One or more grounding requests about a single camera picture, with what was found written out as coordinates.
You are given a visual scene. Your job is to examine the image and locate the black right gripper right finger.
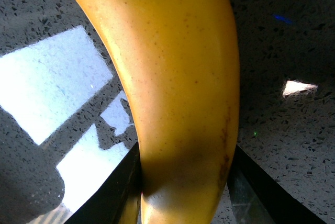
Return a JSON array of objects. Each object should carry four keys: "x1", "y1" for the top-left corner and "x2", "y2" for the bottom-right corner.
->
[{"x1": 227, "y1": 147, "x2": 325, "y2": 224}]

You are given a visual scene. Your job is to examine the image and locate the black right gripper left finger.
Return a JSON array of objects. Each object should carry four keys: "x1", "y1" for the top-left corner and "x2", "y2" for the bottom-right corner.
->
[{"x1": 66, "y1": 143, "x2": 142, "y2": 224}]

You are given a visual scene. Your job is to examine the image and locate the yellow banana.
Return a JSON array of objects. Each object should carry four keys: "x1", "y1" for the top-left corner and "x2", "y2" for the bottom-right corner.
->
[{"x1": 76, "y1": 0, "x2": 240, "y2": 223}]

